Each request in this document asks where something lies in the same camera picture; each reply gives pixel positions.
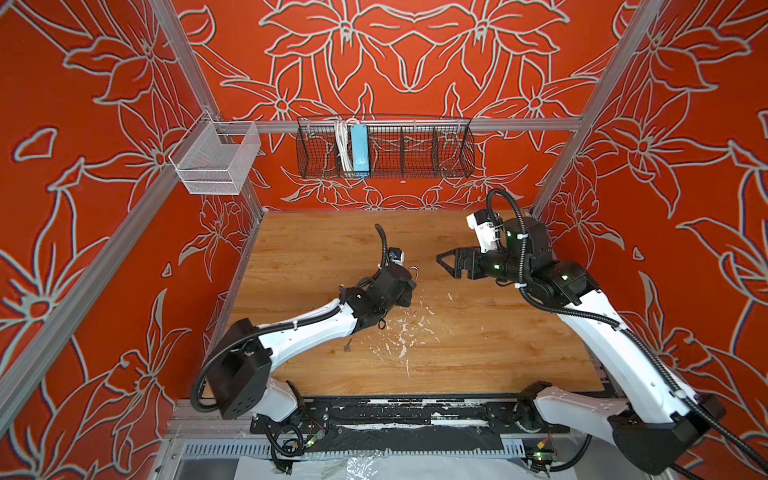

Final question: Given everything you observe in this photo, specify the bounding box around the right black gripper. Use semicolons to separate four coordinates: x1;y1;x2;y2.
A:
435;242;534;285

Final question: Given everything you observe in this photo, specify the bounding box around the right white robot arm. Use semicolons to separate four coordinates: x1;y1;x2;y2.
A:
436;189;767;475

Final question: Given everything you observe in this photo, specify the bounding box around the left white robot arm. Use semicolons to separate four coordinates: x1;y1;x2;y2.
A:
189;224;416;422

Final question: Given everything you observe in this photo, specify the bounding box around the light blue box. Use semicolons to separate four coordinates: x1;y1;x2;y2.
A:
349;124;370;177

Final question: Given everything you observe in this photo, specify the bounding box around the clear plastic bin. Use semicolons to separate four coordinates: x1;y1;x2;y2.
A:
169;112;261;195

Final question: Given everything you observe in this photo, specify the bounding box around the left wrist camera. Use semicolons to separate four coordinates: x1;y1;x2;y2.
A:
387;247;405;266

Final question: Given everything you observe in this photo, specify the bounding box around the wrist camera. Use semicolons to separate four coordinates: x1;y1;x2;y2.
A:
466;209;503;253
387;247;405;266

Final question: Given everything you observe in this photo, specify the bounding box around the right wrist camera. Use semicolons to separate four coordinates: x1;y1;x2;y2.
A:
466;209;503;253

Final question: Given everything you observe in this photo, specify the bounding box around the black wire basket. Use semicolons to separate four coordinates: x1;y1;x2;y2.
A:
295;114;477;180

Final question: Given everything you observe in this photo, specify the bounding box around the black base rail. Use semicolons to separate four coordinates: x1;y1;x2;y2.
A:
248;394;571;454

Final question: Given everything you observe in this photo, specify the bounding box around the white cable bundle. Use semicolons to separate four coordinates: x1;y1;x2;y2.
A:
333;118;354;175

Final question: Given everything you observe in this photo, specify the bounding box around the white cable duct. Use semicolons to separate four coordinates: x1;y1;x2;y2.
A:
179;437;526;462

